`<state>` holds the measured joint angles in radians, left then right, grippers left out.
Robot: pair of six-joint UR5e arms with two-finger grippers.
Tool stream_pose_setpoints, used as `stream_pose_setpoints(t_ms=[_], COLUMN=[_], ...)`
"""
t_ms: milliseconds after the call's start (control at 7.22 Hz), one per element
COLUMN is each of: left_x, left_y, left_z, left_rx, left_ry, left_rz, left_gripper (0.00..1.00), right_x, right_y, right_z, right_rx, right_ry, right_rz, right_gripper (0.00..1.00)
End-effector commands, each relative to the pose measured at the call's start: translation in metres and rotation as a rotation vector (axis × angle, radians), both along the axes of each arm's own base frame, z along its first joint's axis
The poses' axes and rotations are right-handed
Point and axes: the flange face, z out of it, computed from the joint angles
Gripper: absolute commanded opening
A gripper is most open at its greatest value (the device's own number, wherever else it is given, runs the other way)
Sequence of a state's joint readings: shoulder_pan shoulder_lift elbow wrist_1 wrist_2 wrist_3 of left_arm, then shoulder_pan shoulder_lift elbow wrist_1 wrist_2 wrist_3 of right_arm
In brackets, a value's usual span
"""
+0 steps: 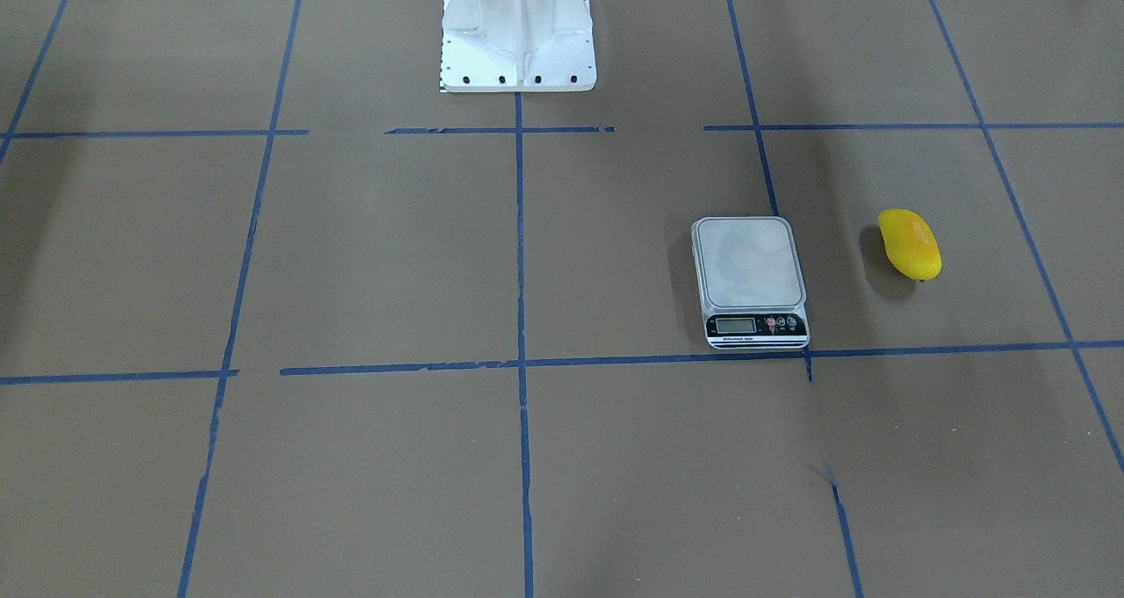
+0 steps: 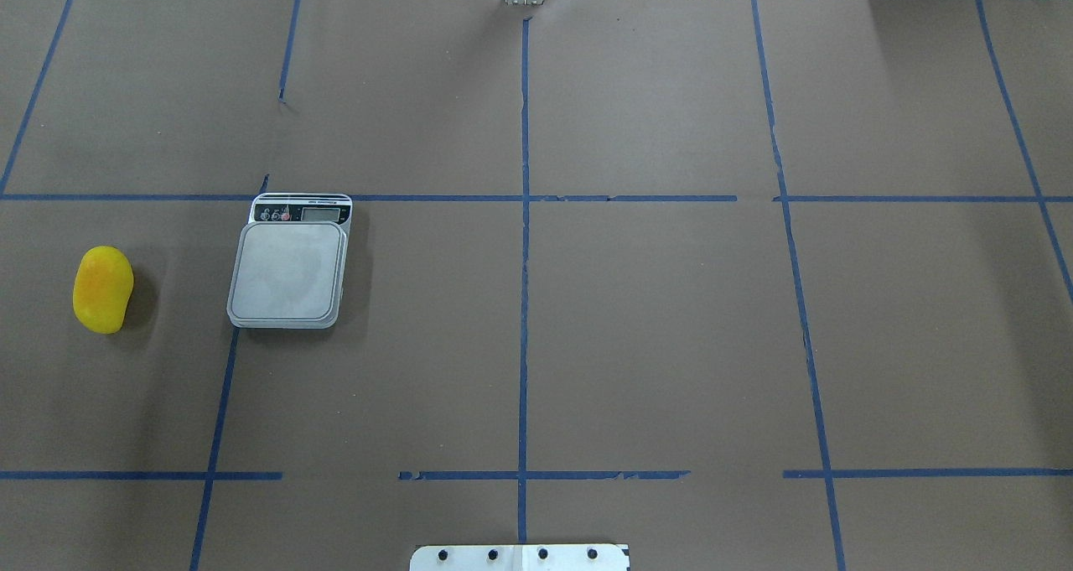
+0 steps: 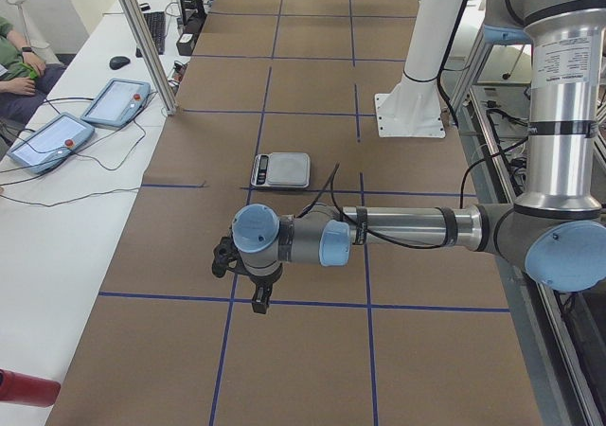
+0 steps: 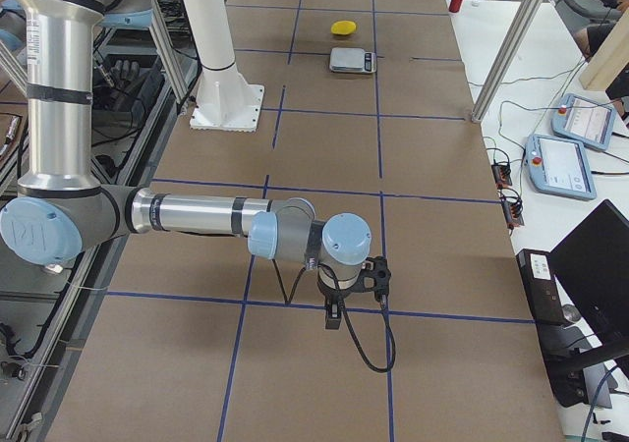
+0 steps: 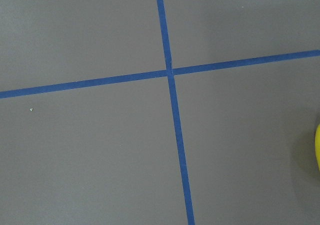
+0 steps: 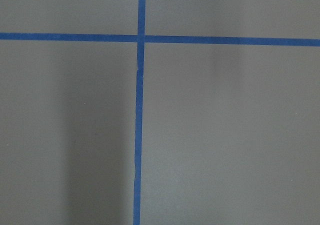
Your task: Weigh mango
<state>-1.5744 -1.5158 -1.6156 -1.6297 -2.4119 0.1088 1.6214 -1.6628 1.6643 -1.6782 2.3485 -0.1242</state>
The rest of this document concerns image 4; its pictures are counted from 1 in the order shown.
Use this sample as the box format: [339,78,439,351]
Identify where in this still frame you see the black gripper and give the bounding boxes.
[317,275,367,330]

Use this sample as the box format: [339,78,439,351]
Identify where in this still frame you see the yellow mango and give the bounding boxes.
[330,20,358,37]

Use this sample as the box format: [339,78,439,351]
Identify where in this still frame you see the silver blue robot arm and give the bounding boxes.
[1,0,371,329]

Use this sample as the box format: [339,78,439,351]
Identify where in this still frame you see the near orange black connector module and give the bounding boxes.
[498,188,524,230]

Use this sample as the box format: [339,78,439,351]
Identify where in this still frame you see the orange black connector module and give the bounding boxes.
[488,147,512,189]
[498,188,524,230]

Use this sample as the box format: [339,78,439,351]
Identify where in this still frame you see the black box with label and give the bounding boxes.
[516,249,571,327]

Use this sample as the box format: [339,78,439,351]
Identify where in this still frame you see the far orange black connector module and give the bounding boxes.
[488,147,512,189]

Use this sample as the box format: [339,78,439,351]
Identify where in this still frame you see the silver electronic kitchen scale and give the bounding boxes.
[329,47,377,74]

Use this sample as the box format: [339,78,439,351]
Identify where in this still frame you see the near blue teach pendant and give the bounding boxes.
[525,135,597,200]

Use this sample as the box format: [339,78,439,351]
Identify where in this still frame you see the blue teach pendant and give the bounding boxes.
[525,135,597,200]
[551,93,616,151]

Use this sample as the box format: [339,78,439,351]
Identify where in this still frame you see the far blue teach pendant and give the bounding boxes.
[551,93,616,151]

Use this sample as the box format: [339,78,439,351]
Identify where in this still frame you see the seated person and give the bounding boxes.
[573,23,615,61]

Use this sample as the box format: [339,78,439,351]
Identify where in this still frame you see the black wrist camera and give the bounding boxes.
[362,256,391,306]

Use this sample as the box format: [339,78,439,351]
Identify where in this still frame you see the white pedestal column with base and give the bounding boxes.
[183,0,264,133]

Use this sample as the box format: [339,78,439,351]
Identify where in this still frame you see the aluminium frame post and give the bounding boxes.
[471,0,543,123]

